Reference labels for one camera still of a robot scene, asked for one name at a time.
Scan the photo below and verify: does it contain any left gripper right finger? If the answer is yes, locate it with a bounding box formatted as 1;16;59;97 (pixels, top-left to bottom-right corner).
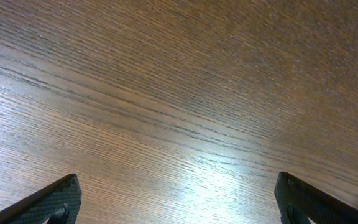
274;172;358;224

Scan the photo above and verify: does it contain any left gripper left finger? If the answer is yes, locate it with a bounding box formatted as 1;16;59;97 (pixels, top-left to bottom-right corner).
0;174;81;224

